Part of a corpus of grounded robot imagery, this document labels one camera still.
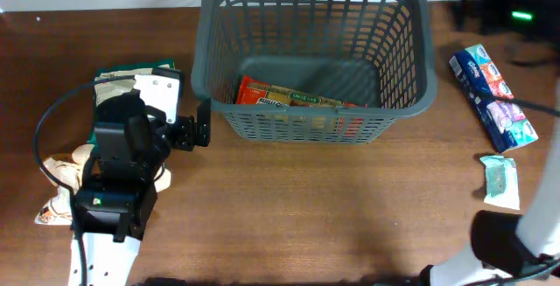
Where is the green coffee bag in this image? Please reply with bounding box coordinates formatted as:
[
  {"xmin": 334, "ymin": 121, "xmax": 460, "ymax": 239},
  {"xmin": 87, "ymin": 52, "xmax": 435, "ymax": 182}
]
[{"xmin": 94, "ymin": 59, "xmax": 175, "ymax": 122}]

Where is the orange spaghetti packet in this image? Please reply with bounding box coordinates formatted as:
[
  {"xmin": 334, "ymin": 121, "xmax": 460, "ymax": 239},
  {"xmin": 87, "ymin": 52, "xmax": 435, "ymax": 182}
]
[{"xmin": 235, "ymin": 75, "xmax": 364, "ymax": 142}]

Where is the beige crumpled snack bag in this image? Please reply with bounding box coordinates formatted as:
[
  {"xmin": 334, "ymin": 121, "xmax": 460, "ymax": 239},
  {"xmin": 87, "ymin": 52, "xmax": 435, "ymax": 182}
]
[{"xmin": 34, "ymin": 144, "xmax": 172, "ymax": 226}]

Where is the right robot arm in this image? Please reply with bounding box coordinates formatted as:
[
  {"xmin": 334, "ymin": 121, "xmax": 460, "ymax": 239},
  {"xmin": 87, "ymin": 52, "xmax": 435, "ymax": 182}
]
[{"xmin": 406, "ymin": 119, "xmax": 559, "ymax": 286}]

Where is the blue Kleenex tissue pack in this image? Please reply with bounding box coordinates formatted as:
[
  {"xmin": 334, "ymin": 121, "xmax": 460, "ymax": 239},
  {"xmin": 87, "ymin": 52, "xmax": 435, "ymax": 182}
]
[{"xmin": 449, "ymin": 44, "xmax": 539, "ymax": 153}]

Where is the grey plastic basket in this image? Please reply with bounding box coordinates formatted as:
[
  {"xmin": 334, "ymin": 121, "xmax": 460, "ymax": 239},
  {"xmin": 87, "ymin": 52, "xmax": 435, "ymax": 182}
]
[{"xmin": 191, "ymin": 0, "xmax": 437, "ymax": 143}]

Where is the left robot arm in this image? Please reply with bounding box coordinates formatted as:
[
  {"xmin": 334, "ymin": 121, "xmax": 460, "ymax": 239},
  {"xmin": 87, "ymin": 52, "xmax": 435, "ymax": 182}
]
[{"xmin": 68, "ymin": 90, "xmax": 211, "ymax": 285}]

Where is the white teal wipes packet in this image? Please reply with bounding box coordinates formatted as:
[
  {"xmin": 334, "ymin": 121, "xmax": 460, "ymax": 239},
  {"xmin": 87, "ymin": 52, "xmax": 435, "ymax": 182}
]
[{"xmin": 479, "ymin": 155, "xmax": 521, "ymax": 211}]

